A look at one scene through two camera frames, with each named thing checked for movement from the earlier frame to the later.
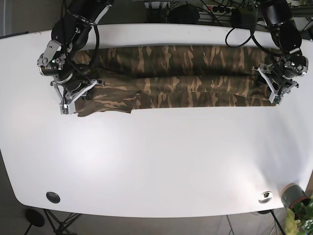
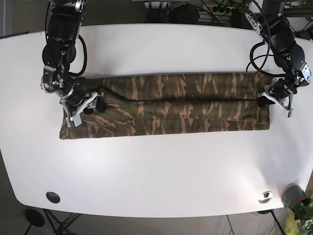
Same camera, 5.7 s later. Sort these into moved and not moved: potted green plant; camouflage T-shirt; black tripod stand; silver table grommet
Moved: camouflage T-shirt
Not moved: potted green plant; silver table grommet; black tripod stand
